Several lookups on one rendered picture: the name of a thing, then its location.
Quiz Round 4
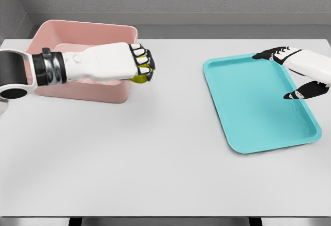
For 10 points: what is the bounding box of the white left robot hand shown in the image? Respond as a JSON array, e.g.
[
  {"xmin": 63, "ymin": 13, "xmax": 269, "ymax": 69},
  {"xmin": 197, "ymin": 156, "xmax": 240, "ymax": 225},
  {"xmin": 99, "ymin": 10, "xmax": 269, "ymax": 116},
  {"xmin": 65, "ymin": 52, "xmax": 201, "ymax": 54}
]
[{"xmin": 92, "ymin": 42, "xmax": 156, "ymax": 84}]

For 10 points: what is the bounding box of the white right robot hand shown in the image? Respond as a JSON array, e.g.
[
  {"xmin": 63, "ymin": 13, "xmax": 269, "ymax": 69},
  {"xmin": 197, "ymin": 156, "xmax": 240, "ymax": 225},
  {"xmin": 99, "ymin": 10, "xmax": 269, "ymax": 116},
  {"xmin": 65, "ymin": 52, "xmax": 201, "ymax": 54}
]
[{"xmin": 252, "ymin": 46, "xmax": 331, "ymax": 100}]

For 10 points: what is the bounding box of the yellow-green tennis ball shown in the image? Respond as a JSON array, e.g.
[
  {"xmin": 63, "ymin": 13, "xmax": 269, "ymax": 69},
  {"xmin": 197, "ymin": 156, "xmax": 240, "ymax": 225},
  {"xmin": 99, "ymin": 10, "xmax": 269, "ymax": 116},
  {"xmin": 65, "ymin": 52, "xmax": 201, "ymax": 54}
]
[{"xmin": 128, "ymin": 56, "xmax": 156, "ymax": 84}]

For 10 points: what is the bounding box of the pink plastic basket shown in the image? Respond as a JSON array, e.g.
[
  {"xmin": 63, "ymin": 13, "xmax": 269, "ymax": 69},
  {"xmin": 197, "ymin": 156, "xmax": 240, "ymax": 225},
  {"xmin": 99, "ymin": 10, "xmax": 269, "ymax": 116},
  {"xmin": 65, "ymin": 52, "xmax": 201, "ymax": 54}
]
[{"xmin": 25, "ymin": 20, "xmax": 138, "ymax": 104}]

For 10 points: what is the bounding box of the blue plastic tray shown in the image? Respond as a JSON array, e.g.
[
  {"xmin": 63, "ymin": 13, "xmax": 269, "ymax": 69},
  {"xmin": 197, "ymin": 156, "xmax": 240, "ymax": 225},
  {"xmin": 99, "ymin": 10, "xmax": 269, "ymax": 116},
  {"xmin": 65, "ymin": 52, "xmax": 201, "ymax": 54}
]
[{"xmin": 202, "ymin": 53, "xmax": 323, "ymax": 155}]

